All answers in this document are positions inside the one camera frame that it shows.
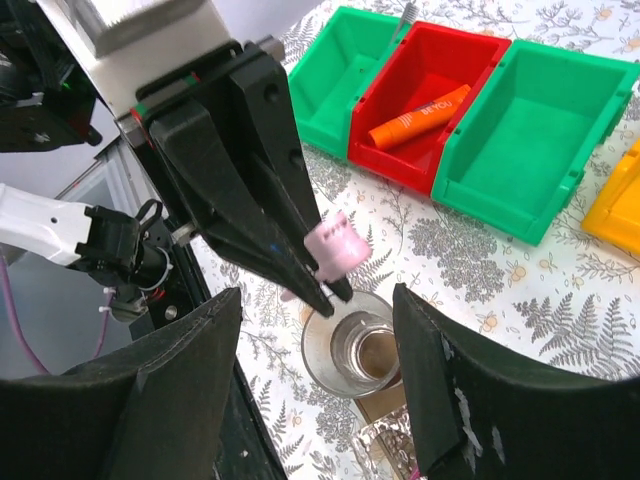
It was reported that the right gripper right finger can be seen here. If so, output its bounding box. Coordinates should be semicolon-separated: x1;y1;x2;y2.
393;283;639;479

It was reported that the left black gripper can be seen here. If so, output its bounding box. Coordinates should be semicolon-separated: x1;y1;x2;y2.
131;41;334;317

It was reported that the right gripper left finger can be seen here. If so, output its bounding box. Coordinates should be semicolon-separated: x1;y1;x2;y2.
1;288;242;479

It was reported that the clear textured acrylic holder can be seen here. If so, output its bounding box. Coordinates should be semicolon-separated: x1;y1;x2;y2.
351;405;421;479

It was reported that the pink capped toothbrush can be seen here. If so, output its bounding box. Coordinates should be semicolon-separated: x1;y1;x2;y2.
292;211;372;302

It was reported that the clear glass cup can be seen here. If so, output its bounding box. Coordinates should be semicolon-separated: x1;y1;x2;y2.
301;290;401;399

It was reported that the grey toothbrush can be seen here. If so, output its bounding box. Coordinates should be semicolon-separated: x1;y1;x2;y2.
389;1;419;49

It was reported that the brown oval wooden tray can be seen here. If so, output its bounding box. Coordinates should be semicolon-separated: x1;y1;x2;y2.
355;382;406;423

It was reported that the orange toothpaste tube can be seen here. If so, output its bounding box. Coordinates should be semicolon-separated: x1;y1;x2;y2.
368;84;471;150

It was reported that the green bin with toothbrushes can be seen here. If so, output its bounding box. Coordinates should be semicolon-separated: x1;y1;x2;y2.
289;6;409;161

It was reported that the floral patterned table mat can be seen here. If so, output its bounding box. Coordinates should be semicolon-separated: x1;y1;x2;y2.
192;0;640;480

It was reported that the red plastic bin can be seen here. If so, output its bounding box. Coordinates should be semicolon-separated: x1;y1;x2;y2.
347;21;511;196

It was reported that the yellow plastic bin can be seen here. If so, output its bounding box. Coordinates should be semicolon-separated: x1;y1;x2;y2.
581;141;640;255

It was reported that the green bin with cups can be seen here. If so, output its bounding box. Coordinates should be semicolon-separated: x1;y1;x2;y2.
431;40;639;245

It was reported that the black aluminium base frame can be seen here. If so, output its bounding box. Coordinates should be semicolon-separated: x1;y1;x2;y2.
94;144;289;480

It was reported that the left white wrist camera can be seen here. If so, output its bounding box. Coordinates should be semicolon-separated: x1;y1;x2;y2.
38;1;231;118

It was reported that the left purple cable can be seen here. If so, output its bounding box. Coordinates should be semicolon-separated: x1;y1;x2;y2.
0;249;111;376

